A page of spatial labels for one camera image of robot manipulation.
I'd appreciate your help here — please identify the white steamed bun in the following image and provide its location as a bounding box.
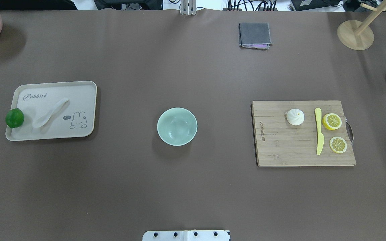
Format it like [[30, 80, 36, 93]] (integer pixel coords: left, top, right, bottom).
[[285, 108, 305, 126]]

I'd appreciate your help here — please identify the white ceramic spoon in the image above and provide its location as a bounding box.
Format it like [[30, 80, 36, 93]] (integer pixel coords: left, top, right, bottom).
[[32, 98, 69, 128]]

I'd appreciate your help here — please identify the pale green bowl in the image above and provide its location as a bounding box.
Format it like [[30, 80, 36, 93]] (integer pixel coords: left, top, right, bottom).
[[157, 108, 198, 146]]

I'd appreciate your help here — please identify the bamboo cutting board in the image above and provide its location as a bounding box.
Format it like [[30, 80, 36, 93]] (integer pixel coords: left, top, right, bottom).
[[251, 100, 356, 167]]

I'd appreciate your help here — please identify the folded grey cloth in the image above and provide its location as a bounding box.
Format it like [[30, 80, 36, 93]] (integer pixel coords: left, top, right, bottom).
[[238, 22, 274, 50]]

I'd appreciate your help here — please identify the beige rabbit print tray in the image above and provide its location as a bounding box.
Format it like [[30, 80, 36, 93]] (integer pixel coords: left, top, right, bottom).
[[5, 81, 98, 141]]

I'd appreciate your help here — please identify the yellow plastic knife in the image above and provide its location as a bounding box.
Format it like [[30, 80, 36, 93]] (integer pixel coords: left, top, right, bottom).
[[315, 108, 324, 155]]

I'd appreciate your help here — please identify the upper lemon half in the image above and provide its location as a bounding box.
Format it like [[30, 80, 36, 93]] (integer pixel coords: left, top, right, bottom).
[[322, 113, 342, 130]]

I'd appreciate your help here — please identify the lower lemon slice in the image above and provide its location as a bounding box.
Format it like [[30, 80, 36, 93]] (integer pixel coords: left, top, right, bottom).
[[329, 136, 347, 154]]

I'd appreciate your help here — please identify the green lime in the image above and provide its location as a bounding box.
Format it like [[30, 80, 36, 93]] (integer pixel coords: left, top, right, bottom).
[[5, 108, 24, 129]]

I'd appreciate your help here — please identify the wooden mug tree stand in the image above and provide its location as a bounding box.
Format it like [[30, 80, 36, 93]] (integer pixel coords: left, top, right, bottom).
[[337, 0, 386, 51]]

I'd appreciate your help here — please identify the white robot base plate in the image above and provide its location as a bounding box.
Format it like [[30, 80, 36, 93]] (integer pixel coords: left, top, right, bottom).
[[142, 230, 231, 241]]

